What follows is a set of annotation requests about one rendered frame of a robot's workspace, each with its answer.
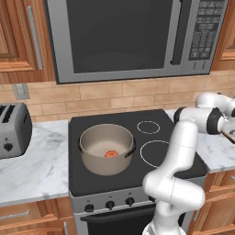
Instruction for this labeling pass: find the dark microwave door handle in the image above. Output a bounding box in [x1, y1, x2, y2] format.
[170, 0, 192, 66]

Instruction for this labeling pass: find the wooden cupboard door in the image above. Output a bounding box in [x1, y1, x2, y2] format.
[210, 0, 235, 72]
[0, 0, 56, 84]
[187, 189, 235, 235]
[0, 214, 77, 235]

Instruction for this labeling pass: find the silver toaster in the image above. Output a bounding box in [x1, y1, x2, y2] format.
[0, 102, 33, 160]

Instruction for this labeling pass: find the beige cooking pot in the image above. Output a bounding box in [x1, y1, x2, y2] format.
[77, 123, 137, 177]

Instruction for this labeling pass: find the grey wall outlet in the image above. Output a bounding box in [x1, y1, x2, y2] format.
[12, 83, 31, 101]

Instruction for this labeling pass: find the silver cupboard door handle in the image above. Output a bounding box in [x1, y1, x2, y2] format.
[26, 6, 44, 71]

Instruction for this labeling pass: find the black oven door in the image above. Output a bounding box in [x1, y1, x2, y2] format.
[73, 204, 191, 235]

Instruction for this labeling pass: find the orange vegetable piece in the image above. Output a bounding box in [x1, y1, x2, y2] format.
[104, 150, 119, 159]

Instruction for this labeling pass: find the wooden lower cupboard door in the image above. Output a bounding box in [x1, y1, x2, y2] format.
[0, 214, 77, 235]
[187, 189, 235, 235]

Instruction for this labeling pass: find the silver drawer handle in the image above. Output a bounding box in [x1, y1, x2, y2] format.
[0, 208, 31, 221]

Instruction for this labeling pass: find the stainless steel microwave oven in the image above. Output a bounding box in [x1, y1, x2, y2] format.
[45, 0, 229, 84]

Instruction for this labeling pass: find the black hob stove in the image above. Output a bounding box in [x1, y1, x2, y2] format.
[67, 108, 210, 235]

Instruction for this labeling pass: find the wooden drawer front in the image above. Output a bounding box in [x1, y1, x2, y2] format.
[0, 201, 43, 228]
[207, 170, 235, 196]

